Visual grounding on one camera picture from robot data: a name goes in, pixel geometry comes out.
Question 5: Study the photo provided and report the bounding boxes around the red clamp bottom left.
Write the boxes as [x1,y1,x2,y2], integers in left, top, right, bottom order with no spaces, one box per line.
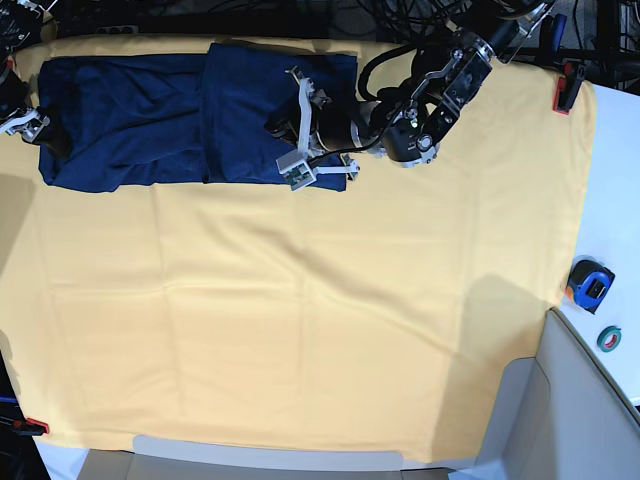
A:
[10,418,49,437]

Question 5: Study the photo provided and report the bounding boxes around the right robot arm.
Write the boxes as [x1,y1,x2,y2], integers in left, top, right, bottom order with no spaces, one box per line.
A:
[1,1,72,158]

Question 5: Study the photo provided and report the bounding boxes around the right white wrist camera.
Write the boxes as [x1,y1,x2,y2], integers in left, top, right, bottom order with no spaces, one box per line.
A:
[0,108,37,135]

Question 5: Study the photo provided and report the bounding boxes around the white cardboard box bottom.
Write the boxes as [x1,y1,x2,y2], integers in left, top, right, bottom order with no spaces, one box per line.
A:
[78,436,455,480]

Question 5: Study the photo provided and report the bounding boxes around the white cardboard box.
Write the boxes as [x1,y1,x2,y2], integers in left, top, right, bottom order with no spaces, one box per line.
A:
[78,436,455,480]
[449,308,639,479]

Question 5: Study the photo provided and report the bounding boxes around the white cardboard box right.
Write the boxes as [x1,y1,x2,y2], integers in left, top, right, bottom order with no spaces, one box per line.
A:
[449,308,639,479]

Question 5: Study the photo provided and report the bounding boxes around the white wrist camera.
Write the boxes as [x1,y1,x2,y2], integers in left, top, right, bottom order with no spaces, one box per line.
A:
[0,108,37,135]
[275,152,361,194]

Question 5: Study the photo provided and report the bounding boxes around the red clamp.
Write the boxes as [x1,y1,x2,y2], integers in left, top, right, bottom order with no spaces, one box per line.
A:
[10,418,49,437]
[553,61,586,115]

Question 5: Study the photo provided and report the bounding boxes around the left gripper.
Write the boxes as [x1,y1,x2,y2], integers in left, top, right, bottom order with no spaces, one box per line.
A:
[264,67,331,155]

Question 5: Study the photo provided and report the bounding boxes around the blue long-sleeve shirt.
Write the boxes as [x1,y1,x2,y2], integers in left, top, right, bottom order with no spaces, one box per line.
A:
[38,44,357,193]

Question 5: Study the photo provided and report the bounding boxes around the blue tape measure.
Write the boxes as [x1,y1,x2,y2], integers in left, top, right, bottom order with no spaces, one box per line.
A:
[565,257,615,314]

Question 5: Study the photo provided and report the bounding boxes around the red clamp top right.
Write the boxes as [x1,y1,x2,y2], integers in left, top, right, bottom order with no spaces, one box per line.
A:
[553,61,586,115]

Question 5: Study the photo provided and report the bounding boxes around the yellow table cloth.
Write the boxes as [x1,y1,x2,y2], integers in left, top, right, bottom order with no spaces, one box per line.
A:
[1,63,597,463]

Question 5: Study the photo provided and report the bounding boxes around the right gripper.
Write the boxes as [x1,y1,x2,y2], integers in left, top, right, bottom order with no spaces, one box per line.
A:
[17,107,72,158]

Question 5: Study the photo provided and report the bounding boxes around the green tape roll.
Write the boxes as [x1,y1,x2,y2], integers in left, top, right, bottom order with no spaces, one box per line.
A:
[596,325,622,353]

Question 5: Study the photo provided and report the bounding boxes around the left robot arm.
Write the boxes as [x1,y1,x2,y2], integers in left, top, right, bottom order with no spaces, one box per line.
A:
[264,1,554,179]

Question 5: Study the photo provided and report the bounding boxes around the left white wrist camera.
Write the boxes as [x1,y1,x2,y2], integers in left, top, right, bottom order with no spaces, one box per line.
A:
[275,152,361,194]

